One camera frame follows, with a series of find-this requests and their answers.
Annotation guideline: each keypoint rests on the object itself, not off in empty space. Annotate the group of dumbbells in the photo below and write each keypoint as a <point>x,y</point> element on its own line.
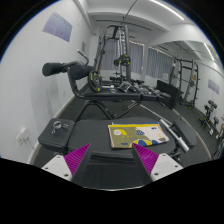
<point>136,87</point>

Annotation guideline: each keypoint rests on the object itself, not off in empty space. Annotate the white wall outlet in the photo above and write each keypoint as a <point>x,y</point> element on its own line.
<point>22,136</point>

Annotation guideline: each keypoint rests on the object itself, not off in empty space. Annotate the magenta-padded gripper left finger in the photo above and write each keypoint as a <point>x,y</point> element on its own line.
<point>77,159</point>

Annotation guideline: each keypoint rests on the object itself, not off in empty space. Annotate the person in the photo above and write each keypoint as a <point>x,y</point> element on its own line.
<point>222,125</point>

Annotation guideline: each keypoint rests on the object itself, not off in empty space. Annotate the black power rack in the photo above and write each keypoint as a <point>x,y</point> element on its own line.
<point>193,83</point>

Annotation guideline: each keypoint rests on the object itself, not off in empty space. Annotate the black padded weight bench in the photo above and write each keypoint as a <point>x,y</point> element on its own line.
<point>90,133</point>

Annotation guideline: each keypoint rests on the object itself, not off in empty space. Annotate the large purple wall poster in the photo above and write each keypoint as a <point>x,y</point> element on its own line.
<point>58,26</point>

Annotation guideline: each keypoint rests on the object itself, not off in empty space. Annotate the black exercise machine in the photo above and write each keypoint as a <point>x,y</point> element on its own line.
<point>209,113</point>

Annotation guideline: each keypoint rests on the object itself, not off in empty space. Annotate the silver barbell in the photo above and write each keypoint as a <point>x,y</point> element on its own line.
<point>174,134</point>

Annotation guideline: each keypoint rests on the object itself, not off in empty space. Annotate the small purple wall poster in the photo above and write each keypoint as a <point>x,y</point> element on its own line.
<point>214,86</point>

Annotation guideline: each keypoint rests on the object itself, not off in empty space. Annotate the white paper sign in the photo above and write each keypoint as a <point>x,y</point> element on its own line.
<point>165,76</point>

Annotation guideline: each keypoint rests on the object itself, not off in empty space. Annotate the grey window curtain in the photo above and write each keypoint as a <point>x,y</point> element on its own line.
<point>159,63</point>
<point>136,56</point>

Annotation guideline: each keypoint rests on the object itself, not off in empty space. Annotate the black bench with roller pads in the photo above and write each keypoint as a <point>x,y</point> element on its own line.
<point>110,96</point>

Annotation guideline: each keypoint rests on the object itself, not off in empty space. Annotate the long ceiling light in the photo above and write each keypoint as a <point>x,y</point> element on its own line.
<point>168,9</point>
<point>209,51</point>

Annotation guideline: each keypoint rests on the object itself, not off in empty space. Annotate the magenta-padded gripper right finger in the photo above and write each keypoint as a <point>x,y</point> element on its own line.
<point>147,159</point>

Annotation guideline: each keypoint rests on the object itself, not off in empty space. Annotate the patterned olive yellow towel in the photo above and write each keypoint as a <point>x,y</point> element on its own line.
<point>133,133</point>

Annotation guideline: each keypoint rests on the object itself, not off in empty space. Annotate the small brown wall plaque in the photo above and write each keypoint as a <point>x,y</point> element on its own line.
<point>83,46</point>

